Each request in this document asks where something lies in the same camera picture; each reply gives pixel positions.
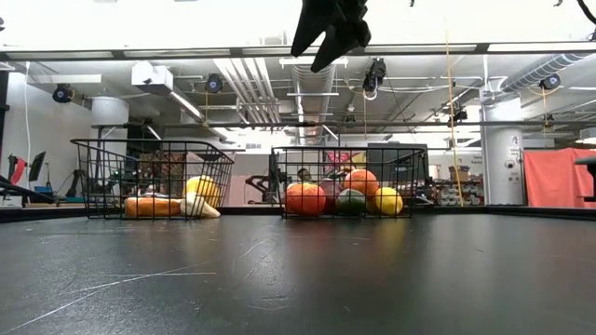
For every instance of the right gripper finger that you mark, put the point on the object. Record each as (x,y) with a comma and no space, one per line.
(349,37)
(321,23)

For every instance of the round orange fruit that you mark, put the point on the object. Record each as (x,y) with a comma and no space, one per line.
(362,181)

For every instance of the green avocado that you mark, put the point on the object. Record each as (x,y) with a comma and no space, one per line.
(350,202)

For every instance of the yellow lemon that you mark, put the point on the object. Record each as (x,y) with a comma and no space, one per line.
(388,201)

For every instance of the orange tomato with green stem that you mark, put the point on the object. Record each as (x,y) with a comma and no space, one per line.
(305,200)

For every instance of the yellow bell pepper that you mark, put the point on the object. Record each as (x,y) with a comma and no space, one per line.
(202,187)

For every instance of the white garlic bulb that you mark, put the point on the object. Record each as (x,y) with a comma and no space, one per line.
(198,207)

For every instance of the orange carrot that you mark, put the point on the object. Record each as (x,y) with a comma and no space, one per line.
(151,207)

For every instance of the black ceiling spotlight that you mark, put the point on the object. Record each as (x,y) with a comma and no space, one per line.
(214,83)
(62,93)
(551,81)

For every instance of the person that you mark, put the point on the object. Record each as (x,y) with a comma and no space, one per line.
(305,174)

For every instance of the white ceiling box unit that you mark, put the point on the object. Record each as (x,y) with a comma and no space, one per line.
(151,76)

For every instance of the white round column with sign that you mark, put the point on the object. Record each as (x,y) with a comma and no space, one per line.
(503,153)

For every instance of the plain white round column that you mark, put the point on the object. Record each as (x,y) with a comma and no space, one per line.
(109,114)

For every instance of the black table mat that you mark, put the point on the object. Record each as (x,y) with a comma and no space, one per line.
(298,279)

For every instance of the red cloth partition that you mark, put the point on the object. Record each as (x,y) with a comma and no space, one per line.
(554,179)

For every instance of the black background monitor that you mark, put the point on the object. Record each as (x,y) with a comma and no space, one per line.
(37,165)

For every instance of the red black device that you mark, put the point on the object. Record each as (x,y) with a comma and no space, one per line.
(17,170)

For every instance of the silver spiral ceiling duct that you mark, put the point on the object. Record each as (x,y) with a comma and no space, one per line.
(540,67)

